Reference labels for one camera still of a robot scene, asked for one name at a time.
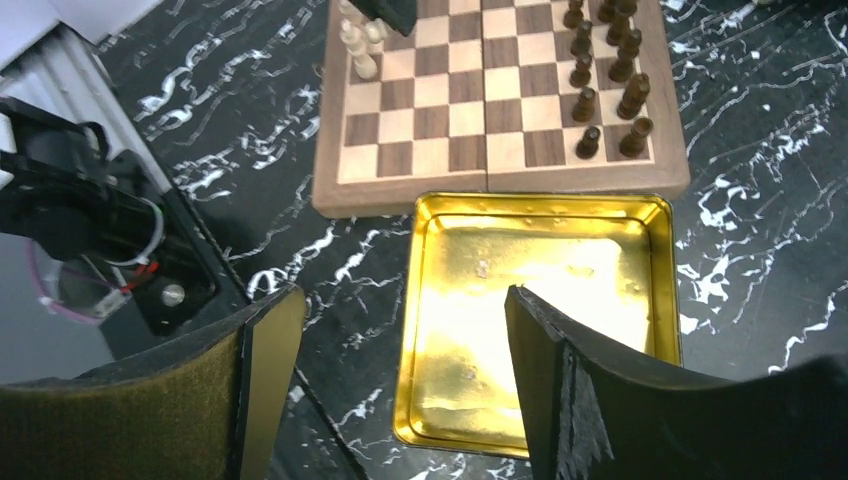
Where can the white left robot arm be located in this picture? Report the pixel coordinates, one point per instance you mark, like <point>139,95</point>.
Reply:
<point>52,67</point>

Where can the dark chess pieces row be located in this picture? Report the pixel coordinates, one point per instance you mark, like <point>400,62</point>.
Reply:
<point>605,83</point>

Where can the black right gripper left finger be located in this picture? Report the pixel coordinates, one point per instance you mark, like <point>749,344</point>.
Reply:
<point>205,405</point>

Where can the empty gold tin lid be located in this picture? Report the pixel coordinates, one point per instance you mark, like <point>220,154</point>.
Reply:
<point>499,286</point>

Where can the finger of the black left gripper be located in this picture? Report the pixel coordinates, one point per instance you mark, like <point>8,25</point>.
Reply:
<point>399,15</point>

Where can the wooden chess board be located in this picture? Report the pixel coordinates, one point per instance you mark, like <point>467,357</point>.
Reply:
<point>473,100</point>

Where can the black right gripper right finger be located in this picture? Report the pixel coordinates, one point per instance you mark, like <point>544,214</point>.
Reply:
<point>594,408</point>

